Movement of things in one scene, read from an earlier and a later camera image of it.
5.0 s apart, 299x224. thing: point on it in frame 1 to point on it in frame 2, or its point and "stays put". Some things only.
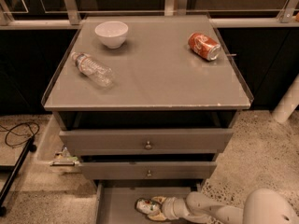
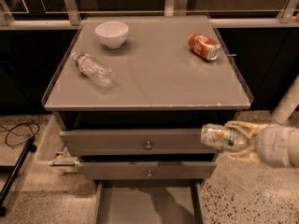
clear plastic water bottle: x=96 y=71 stays put
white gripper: x=168 y=208 to x=273 y=145
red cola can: x=204 y=46 stays put
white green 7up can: x=147 y=206 to x=222 y=136
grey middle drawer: x=149 y=170 stays put
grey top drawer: x=146 y=142 stays put
